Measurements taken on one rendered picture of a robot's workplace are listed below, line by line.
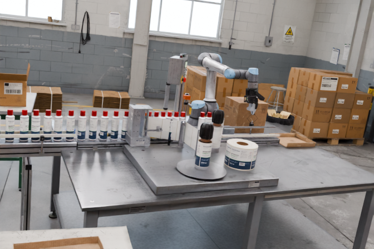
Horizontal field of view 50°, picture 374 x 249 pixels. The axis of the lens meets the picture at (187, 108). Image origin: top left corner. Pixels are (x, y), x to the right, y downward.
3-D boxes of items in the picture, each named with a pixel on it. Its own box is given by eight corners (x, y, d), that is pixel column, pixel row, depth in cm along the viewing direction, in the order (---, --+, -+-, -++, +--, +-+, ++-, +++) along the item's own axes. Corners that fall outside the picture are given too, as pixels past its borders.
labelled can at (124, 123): (121, 140, 279) (124, 111, 275) (119, 138, 284) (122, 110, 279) (128, 140, 281) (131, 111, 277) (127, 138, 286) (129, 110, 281)
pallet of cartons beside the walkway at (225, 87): (242, 132, 673) (250, 79, 652) (196, 130, 645) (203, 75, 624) (215, 113, 783) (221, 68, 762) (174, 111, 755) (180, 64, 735)
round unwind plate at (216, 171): (188, 182, 223) (188, 180, 223) (168, 162, 250) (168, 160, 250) (235, 179, 236) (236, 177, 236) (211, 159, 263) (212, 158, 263)
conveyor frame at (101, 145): (76, 149, 265) (77, 143, 264) (74, 144, 275) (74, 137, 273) (279, 144, 334) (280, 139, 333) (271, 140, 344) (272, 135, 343)
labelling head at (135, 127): (129, 146, 269) (133, 109, 263) (124, 139, 280) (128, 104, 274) (149, 145, 274) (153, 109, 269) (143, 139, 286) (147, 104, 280)
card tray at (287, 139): (286, 147, 328) (287, 143, 328) (267, 137, 351) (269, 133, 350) (314, 147, 341) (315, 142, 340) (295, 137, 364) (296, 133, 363)
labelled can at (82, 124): (77, 141, 267) (79, 111, 262) (76, 138, 271) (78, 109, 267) (85, 140, 269) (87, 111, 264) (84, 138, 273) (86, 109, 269)
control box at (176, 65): (166, 83, 290) (170, 57, 285) (172, 80, 306) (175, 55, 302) (180, 85, 288) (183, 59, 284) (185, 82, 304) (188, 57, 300)
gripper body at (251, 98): (243, 103, 314) (244, 87, 313) (252, 102, 319) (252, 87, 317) (249, 104, 308) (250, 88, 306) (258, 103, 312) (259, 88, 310)
